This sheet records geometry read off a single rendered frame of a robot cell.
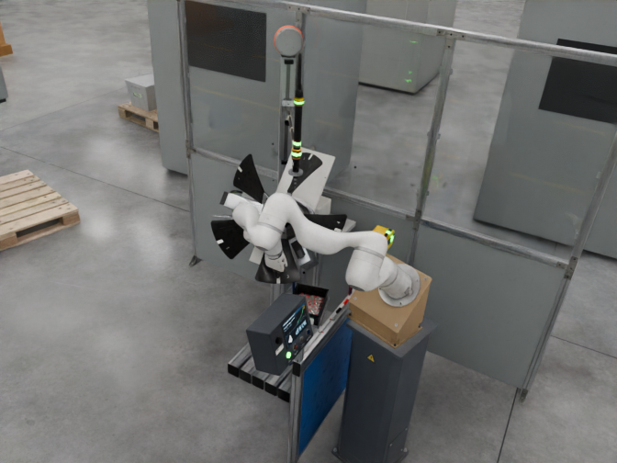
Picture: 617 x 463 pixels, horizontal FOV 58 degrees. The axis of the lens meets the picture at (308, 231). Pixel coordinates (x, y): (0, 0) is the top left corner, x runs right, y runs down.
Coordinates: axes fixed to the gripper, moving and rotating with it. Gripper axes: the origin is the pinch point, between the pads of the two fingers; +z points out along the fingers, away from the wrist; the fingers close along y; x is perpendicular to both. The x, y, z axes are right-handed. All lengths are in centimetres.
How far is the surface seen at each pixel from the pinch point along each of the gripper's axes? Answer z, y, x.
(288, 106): -35, 38, -82
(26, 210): 102, 281, -29
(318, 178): -9, 9, -60
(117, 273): 112, 170, -17
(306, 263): 5.5, -6.8, -15.3
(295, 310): -38, -35, 36
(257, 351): -33, -29, 55
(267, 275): 1.1, 4.6, 2.4
